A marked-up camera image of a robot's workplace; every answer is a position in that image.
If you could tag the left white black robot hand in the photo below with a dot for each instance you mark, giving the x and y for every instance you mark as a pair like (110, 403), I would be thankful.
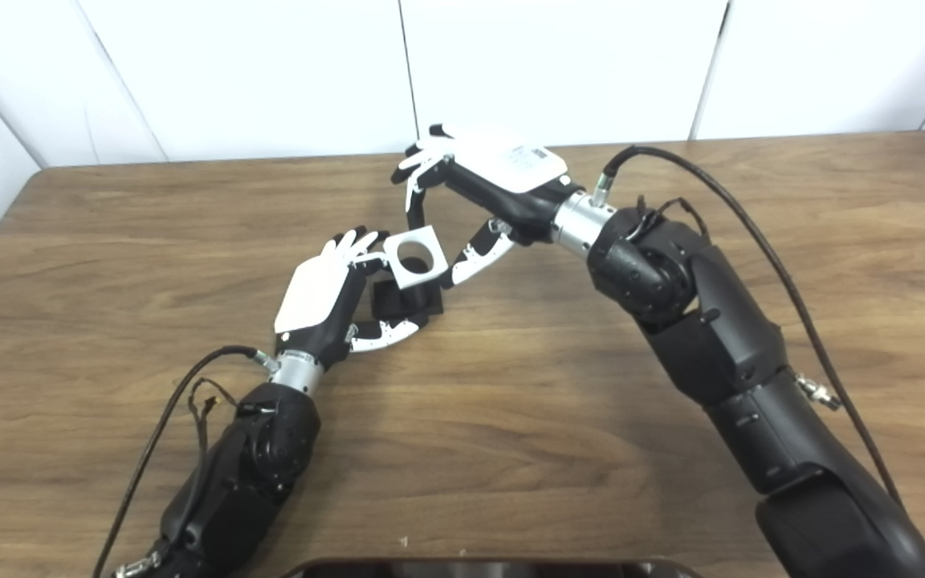
(314, 297)

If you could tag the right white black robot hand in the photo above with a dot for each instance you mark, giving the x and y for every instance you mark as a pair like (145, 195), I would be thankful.
(503, 164)

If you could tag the black peg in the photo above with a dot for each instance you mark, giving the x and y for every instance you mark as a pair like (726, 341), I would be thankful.
(398, 303)

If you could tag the white square piece with hole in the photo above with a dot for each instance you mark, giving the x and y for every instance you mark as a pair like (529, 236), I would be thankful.
(430, 237)

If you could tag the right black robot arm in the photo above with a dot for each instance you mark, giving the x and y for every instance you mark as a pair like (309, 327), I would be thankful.
(719, 337)

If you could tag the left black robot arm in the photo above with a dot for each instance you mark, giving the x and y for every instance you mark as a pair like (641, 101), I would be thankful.
(254, 466)

